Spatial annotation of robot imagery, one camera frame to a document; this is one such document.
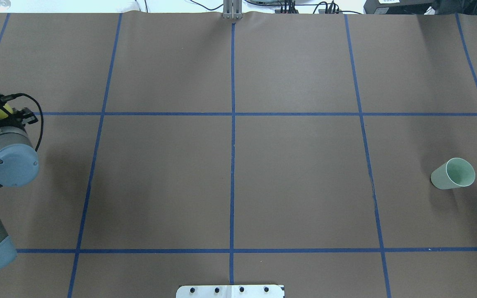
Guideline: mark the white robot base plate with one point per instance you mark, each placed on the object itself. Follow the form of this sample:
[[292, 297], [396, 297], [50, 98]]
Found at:
[[231, 291]]

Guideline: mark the black box on table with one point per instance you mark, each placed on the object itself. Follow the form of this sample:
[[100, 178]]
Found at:
[[397, 6]]

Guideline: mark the aluminium frame post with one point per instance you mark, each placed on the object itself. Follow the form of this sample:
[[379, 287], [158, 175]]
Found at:
[[232, 9]]

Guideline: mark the brown paper table mat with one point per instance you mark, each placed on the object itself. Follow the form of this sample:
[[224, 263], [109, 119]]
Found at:
[[184, 149]]

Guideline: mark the clear plastic tape roll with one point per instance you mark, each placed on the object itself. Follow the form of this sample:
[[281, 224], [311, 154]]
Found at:
[[4, 5]]

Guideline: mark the green plastic cup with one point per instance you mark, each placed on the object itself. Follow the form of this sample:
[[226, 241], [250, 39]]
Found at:
[[455, 173]]

